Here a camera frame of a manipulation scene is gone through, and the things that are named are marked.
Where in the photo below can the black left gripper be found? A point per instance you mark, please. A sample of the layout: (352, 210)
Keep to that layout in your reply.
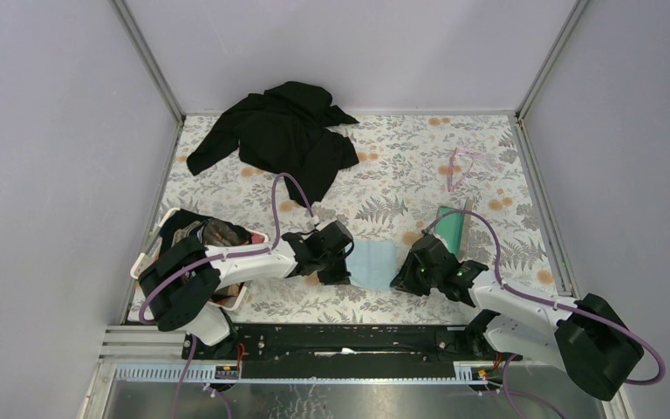
(340, 277)

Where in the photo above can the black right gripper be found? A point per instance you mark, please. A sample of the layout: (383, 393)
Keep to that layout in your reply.
(404, 280)

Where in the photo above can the light blue cleaning cloth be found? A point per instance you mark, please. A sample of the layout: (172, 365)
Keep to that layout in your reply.
(372, 264)

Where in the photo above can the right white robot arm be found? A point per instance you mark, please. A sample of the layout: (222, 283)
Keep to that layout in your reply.
(584, 338)

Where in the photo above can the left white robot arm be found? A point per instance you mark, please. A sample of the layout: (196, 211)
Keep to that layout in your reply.
(189, 309)

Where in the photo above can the black garment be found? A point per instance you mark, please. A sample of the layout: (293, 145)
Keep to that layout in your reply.
(285, 129)

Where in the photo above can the white basket with clothes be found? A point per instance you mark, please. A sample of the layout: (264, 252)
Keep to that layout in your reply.
(178, 224)

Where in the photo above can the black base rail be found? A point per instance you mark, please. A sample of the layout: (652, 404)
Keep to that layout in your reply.
(332, 351)

